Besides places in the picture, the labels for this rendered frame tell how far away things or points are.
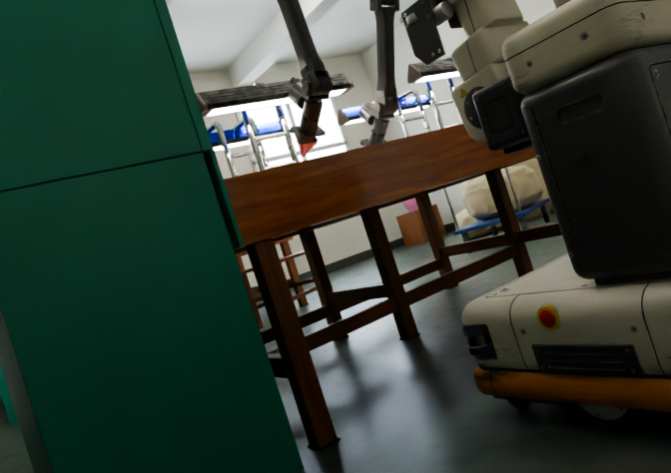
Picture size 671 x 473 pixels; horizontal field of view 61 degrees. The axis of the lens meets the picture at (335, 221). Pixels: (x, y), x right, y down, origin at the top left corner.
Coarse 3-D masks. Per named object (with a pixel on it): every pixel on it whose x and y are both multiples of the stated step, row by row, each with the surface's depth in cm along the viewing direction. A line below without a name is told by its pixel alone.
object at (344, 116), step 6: (420, 96) 317; (426, 96) 319; (402, 102) 307; (408, 102) 310; (414, 102) 311; (426, 102) 315; (348, 108) 290; (354, 108) 291; (360, 108) 293; (402, 108) 305; (408, 108) 307; (414, 108) 310; (342, 114) 285; (348, 114) 286; (354, 114) 288; (342, 120) 286; (348, 120) 284
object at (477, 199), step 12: (516, 168) 493; (528, 168) 503; (480, 180) 488; (504, 180) 478; (516, 180) 482; (528, 180) 492; (468, 192) 494; (480, 192) 484; (516, 192) 479; (528, 192) 488; (540, 192) 498; (468, 204) 497; (480, 204) 486; (492, 204) 480; (528, 204) 491; (480, 216) 493; (492, 216) 485
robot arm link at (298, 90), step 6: (294, 84) 179; (300, 84) 178; (306, 84) 169; (294, 90) 179; (300, 90) 177; (306, 90) 170; (294, 96) 179; (300, 96) 177; (306, 96) 171; (312, 96) 173; (318, 96) 174; (324, 96) 175; (294, 102) 180; (300, 102) 178; (300, 108) 180
